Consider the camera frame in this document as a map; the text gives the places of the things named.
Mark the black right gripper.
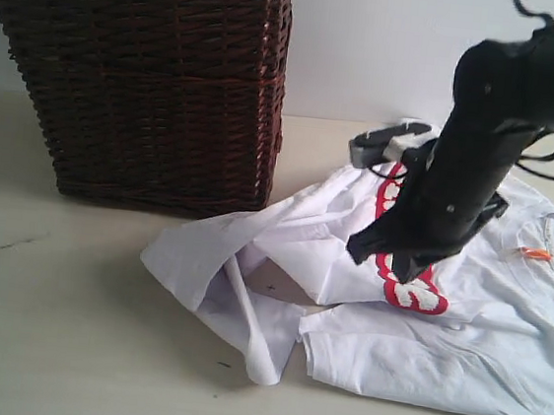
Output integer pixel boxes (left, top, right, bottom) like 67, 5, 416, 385
342, 102, 530, 297

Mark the white t-shirt red print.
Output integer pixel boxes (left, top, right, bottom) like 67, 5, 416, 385
141, 163, 554, 415

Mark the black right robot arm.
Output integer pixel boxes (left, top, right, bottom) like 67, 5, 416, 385
346, 14, 554, 283

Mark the dark brown wicker basket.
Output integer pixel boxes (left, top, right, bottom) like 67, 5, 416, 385
0, 0, 293, 217

